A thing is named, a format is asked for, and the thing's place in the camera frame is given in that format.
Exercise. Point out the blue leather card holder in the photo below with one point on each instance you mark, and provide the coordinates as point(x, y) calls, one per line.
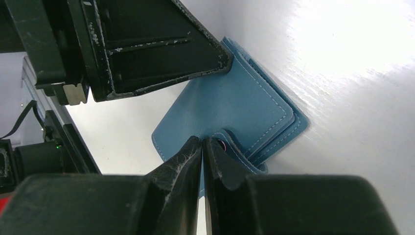
point(244, 109)

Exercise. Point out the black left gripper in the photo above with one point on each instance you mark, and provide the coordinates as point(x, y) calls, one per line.
point(54, 35)

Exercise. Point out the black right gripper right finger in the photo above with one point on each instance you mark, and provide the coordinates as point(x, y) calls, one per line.
point(239, 202)

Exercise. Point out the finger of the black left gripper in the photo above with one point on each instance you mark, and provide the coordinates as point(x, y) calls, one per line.
point(134, 47)

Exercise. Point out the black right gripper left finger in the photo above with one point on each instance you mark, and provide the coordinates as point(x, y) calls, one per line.
point(162, 202)

